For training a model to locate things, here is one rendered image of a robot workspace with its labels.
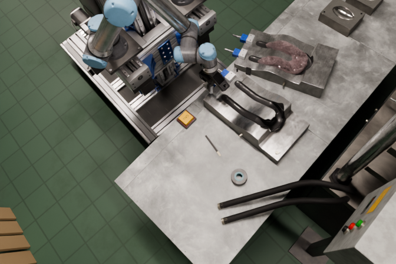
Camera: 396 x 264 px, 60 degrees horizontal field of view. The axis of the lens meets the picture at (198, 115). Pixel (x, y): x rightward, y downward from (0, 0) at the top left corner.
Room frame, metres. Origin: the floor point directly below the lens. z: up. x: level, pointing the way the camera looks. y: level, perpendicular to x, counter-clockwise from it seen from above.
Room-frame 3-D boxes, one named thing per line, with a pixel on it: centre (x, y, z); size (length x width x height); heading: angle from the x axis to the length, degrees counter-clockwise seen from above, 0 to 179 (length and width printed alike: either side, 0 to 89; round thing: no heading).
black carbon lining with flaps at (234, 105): (0.71, -0.29, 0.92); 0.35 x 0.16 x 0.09; 32
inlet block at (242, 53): (1.08, -0.31, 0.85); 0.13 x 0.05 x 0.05; 49
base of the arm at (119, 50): (1.20, 0.33, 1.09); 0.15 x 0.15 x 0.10
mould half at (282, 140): (0.69, -0.29, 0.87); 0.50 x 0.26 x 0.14; 32
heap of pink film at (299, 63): (0.95, -0.54, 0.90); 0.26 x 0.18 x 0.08; 49
